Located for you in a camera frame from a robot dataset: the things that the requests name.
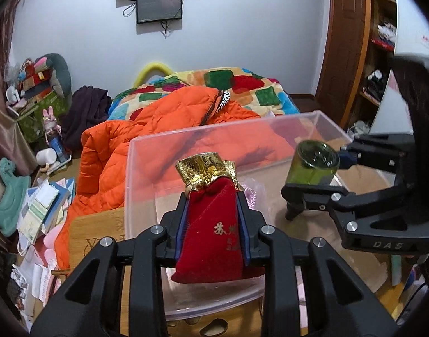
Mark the pile of loose papers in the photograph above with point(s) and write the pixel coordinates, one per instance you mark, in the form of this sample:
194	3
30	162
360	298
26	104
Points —
35	277

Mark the grey cushion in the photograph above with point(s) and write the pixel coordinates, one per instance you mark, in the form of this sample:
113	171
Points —
61	73

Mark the red velvet pouch gold top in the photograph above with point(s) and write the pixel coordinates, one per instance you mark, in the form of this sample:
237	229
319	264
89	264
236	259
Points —
214	217

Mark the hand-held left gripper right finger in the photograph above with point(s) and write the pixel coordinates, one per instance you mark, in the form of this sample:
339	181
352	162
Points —
243	226

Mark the green patterned box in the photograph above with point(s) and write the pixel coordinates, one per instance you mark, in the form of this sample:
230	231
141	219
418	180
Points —
46	108

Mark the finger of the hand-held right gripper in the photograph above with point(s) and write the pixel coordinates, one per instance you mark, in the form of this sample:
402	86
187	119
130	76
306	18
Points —
316	195
347	158

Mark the white cabinet panel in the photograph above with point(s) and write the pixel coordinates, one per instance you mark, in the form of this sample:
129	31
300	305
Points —
410	17

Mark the white cup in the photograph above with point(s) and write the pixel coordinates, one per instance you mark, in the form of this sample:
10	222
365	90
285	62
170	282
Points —
46	156

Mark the colourful patchwork blanket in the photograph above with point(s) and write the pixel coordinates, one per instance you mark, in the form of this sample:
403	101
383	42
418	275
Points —
235	80

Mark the green glass bottle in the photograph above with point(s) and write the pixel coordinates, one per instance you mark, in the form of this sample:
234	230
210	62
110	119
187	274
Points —
305	172

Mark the wooden desk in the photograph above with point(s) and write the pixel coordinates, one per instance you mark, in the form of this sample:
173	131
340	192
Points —
91	224

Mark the colourful patchwork bag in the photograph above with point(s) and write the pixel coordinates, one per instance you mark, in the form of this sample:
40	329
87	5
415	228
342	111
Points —
33	77

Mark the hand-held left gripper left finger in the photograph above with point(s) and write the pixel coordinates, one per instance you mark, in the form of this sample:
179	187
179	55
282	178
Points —
181	228

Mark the teal cloth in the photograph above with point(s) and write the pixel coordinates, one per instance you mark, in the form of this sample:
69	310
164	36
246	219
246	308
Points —
5	200

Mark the dark purple cloth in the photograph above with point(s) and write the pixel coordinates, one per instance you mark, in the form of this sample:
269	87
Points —
84	112

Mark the small black wall monitor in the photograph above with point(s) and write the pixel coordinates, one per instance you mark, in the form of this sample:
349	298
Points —
160	7

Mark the brown wooden door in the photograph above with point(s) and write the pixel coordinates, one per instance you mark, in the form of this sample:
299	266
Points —
344	42

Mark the orange down jacket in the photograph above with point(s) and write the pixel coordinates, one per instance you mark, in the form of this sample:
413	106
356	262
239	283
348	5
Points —
105	168

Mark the stack of books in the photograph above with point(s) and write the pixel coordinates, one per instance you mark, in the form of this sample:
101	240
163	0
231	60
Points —
42	207

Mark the wooden shelf unit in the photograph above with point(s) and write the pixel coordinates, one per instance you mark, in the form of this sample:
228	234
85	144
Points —
384	10

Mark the striped pink curtain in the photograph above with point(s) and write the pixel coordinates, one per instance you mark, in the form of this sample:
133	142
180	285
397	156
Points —
4	112

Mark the pink tassel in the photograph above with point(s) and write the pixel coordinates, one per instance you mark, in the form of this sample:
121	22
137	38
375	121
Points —
253	195

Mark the clear plastic storage box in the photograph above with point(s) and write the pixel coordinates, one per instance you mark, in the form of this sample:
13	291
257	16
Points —
151	168

